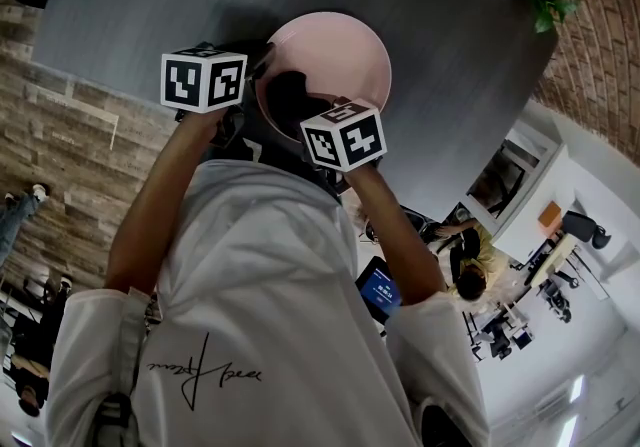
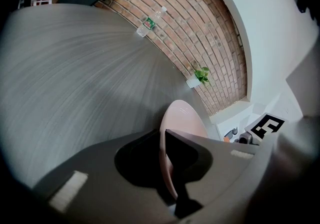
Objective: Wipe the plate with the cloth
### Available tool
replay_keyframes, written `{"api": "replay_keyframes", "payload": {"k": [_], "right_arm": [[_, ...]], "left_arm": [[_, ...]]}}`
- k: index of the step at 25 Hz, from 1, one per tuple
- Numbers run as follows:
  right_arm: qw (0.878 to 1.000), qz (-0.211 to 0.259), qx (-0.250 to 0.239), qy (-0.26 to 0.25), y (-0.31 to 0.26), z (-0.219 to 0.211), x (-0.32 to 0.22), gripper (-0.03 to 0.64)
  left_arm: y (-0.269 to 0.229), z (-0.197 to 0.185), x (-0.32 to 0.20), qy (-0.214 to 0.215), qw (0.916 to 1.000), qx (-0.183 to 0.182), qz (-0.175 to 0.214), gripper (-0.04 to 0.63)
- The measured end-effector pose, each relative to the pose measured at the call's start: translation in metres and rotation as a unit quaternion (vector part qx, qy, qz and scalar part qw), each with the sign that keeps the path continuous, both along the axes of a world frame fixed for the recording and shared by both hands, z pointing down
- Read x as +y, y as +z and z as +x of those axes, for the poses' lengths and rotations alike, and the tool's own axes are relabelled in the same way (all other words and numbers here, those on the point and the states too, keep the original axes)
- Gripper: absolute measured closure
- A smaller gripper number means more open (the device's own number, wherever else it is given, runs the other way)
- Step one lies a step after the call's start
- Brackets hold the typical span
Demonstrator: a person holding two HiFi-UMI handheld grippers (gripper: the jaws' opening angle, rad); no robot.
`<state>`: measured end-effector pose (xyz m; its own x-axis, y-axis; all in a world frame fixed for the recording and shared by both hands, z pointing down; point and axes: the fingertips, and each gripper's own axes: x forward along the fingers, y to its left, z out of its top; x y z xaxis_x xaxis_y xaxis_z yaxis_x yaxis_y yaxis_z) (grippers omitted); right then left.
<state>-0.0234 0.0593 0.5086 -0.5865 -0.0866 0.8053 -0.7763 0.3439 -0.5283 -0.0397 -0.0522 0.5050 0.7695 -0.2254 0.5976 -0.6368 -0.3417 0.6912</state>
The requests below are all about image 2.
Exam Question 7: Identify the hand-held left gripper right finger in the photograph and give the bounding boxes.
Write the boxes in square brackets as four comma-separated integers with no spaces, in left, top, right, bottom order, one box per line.
[165,129,214,219]

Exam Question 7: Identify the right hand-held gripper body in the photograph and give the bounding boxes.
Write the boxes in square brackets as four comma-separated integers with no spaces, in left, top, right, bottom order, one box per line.
[238,112,286,146]

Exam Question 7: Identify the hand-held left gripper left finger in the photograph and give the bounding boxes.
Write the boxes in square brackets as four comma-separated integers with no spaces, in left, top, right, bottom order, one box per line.
[114,129,164,191]

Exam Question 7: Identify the big pink plate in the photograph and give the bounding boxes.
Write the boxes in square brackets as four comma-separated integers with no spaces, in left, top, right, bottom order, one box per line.
[158,99,209,200]

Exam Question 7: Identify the green plant in white pot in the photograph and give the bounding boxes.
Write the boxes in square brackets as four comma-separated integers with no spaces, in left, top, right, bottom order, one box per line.
[185,66,211,89]

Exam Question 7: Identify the clear plastic bottle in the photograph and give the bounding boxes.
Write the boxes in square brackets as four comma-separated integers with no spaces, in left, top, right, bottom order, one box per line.
[135,6,168,38]

